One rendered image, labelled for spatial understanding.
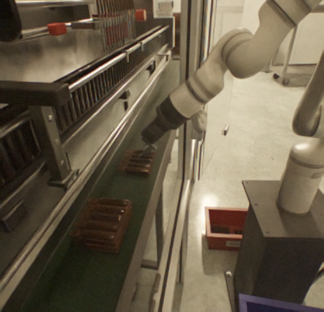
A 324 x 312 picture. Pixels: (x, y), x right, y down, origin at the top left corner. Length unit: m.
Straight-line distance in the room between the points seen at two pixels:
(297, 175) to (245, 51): 0.39
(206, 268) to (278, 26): 1.08
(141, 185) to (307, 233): 0.46
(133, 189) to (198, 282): 0.75
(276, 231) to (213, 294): 0.57
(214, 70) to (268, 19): 0.13
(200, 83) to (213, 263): 0.98
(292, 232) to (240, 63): 0.48
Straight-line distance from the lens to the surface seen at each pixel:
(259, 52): 0.51
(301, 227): 0.81
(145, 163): 0.68
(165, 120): 0.58
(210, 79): 0.54
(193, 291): 1.26
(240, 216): 1.46
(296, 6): 0.52
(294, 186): 0.78
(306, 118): 0.67
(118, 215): 0.51
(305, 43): 5.09
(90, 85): 0.60
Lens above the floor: 1.10
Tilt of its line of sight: 32 degrees down
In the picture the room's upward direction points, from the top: 1 degrees counter-clockwise
